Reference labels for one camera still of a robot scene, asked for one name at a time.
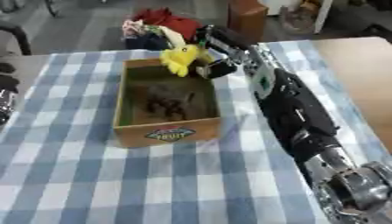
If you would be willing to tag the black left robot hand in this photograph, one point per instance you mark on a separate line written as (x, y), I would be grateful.
(6, 90)

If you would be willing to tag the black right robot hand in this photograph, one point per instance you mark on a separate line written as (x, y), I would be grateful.
(220, 40)

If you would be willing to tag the yellow soft toy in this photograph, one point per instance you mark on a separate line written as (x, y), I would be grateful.
(179, 58)

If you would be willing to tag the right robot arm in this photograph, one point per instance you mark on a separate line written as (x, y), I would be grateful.
(301, 116)

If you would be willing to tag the dark toy in box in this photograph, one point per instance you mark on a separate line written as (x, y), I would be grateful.
(168, 103)

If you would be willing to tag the tan cardboard box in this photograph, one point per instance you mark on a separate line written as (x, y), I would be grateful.
(168, 128)

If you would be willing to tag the brown wooden cabinet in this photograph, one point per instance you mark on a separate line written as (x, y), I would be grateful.
(247, 14)

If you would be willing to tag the black chair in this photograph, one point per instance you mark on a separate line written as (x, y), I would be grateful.
(15, 35)

